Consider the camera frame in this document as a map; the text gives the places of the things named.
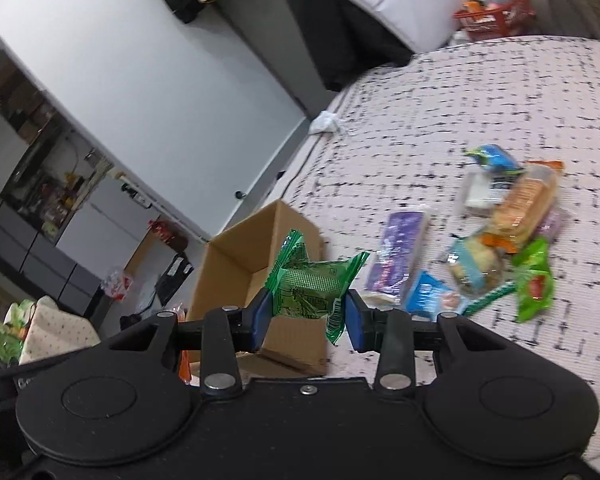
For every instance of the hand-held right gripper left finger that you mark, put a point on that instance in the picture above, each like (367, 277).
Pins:
(260, 322)

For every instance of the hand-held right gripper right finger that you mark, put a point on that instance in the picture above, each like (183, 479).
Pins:
(355, 327)

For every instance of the green checked snack packet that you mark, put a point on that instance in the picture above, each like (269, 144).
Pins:
(305, 285)

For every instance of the brown cardboard box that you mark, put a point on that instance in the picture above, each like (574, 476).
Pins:
(235, 255)

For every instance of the white and black snack packet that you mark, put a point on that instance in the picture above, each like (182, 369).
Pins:
(477, 195)

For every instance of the small blue snack packet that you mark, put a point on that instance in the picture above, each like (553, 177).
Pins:
(427, 295)

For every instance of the cream dotted cloth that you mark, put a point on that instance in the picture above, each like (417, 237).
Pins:
(55, 330)

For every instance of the black bag with label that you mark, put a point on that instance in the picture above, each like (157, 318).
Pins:
(172, 277)

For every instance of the clear bread packet blue label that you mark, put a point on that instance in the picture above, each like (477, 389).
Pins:
(475, 265)

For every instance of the thin green stick packet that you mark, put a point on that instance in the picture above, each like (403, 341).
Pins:
(490, 297)

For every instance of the red and white plastic bag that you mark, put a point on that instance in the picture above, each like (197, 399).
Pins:
(116, 284)

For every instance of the grey cabinet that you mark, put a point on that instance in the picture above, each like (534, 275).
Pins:
(35, 260)

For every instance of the white power strip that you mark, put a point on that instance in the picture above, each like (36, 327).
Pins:
(136, 195)

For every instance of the green snack packet red label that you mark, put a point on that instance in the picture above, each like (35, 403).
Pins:
(532, 285)

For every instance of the orange sliced bread packet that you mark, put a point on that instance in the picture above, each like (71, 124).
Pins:
(522, 205)

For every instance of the blue and green snack packet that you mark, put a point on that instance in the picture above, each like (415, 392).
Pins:
(495, 156)

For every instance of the pale purple snack packet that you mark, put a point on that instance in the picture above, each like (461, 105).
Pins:
(554, 222)

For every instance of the white black patterned bedspread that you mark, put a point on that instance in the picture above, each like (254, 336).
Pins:
(430, 110)

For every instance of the cluttered kitchen shelf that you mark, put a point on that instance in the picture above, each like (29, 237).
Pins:
(40, 180)

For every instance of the black clothing pile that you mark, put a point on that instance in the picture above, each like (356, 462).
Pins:
(330, 35)

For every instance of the white tote bag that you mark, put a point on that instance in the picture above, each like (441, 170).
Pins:
(410, 0)

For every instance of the orange plastic basket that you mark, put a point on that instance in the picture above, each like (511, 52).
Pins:
(505, 22)

